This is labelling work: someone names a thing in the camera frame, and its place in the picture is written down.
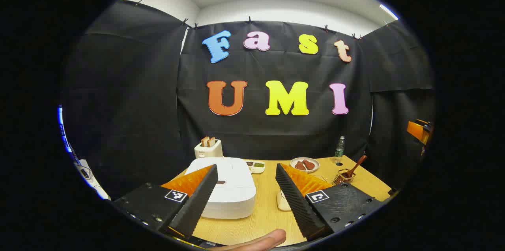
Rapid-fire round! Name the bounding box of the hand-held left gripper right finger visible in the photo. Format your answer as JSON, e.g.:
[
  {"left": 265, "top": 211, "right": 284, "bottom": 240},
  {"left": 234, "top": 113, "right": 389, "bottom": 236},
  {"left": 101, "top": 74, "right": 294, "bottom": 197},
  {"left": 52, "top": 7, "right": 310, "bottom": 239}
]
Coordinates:
[{"left": 275, "top": 163, "right": 383, "bottom": 241}]

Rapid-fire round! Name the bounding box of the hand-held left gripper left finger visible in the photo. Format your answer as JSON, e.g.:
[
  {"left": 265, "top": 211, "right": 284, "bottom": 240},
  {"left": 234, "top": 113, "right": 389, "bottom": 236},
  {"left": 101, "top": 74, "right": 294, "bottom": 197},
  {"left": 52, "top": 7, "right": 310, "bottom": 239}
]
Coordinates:
[{"left": 112, "top": 164, "right": 219, "bottom": 240}]

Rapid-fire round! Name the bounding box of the white rice cooker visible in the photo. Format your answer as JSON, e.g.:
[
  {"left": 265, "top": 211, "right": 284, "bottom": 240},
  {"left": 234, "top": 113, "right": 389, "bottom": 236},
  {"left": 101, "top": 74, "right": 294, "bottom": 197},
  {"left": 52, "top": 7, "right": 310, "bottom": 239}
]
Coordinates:
[{"left": 185, "top": 157, "right": 257, "bottom": 220}]

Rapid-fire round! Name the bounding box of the metal wire chopstick holder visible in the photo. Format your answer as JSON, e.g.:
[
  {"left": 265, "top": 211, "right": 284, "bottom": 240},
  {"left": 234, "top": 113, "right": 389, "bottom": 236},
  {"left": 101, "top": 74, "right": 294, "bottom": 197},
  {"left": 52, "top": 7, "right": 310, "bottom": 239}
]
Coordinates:
[{"left": 333, "top": 168, "right": 355, "bottom": 185}]

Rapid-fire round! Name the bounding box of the brown wooden spoon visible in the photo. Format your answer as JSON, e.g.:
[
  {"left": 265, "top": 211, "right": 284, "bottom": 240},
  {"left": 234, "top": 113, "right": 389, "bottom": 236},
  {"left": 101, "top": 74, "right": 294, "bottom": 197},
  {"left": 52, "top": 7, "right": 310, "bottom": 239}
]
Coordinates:
[{"left": 341, "top": 155, "right": 367, "bottom": 178}]

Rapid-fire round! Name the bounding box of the small white bowl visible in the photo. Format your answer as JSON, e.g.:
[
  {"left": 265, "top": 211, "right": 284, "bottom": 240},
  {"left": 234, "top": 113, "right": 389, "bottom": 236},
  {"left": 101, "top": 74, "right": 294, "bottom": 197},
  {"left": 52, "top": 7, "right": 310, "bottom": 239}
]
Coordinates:
[{"left": 276, "top": 188, "right": 292, "bottom": 211}]

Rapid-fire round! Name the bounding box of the white round plate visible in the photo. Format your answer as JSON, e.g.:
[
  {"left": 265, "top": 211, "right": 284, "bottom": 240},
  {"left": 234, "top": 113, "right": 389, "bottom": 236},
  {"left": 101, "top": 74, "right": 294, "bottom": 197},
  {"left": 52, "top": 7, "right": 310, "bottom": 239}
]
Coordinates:
[{"left": 290, "top": 157, "right": 320, "bottom": 173}]

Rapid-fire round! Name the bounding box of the white toaster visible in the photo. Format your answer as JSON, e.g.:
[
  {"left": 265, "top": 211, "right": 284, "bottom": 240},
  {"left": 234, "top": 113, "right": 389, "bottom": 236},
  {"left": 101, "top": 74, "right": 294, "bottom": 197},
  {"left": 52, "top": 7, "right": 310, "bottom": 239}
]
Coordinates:
[{"left": 194, "top": 139, "right": 223, "bottom": 159}]

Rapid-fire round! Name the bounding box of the white divided condiment dish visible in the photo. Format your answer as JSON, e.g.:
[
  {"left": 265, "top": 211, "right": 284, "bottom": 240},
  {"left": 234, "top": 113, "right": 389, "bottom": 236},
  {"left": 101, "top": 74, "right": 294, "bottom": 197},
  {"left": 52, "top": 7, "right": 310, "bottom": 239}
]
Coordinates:
[{"left": 245, "top": 160, "right": 266, "bottom": 174}]

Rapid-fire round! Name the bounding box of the clear plastic water bottle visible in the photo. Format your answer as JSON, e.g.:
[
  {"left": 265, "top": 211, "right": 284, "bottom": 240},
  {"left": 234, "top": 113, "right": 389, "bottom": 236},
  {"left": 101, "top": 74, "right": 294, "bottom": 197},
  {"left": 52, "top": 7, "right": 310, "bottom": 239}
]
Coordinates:
[{"left": 335, "top": 136, "right": 346, "bottom": 165}]

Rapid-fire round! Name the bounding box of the white side table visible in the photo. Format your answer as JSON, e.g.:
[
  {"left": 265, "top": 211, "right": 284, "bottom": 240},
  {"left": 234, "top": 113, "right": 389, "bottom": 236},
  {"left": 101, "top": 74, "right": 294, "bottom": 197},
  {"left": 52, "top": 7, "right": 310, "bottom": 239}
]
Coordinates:
[{"left": 75, "top": 159, "right": 111, "bottom": 200}]

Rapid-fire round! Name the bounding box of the black backdrop cloth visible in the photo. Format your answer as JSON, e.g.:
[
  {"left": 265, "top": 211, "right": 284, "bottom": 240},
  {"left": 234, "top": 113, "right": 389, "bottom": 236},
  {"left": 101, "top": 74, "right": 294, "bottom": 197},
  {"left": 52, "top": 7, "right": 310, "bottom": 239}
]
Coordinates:
[{"left": 61, "top": 0, "right": 436, "bottom": 200}]

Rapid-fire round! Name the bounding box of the narrow ceiling light strip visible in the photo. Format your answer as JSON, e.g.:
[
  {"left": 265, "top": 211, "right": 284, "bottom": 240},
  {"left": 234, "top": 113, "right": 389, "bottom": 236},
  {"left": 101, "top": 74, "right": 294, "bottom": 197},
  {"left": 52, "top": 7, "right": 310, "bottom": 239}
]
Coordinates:
[{"left": 380, "top": 4, "right": 399, "bottom": 21}]

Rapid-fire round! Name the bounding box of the computer monitor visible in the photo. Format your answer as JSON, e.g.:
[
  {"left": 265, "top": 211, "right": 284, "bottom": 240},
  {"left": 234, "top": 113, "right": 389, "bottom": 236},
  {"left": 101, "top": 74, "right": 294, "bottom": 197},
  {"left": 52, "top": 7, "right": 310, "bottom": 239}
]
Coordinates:
[{"left": 57, "top": 105, "right": 79, "bottom": 165}]

